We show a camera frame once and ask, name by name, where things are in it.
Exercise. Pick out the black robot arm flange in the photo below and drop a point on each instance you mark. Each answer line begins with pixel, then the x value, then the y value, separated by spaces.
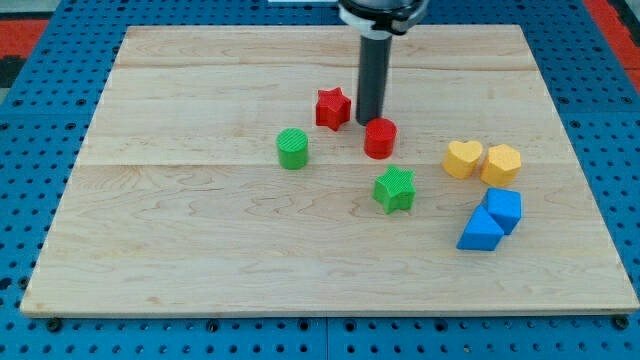
pixel 381 19

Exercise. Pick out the yellow heart block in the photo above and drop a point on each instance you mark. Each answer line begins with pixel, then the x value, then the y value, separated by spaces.
pixel 461 158

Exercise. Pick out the yellow hexagon block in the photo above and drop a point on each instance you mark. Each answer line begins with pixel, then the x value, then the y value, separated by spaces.
pixel 500 166

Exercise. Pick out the green cylinder block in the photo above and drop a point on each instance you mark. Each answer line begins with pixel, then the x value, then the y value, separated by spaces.
pixel 292 145

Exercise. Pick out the red cylinder block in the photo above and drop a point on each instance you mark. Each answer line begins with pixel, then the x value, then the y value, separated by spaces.
pixel 380 135

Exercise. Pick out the red star block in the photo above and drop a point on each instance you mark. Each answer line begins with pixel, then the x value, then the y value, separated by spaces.
pixel 332 109

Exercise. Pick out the green star block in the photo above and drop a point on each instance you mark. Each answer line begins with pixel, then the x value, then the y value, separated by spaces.
pixel 395 190

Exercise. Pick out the light wooden board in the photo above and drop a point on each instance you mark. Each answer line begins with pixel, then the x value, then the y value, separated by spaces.
pixel 177 206

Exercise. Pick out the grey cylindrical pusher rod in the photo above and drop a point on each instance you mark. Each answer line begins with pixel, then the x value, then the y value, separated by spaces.
pixel 373 67

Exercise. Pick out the blue triangle block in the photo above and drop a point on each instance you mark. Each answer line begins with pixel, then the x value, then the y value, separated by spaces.
pixel 481 233

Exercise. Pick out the blue cube block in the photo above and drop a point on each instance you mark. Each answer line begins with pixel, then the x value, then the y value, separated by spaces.
pixel 504 206

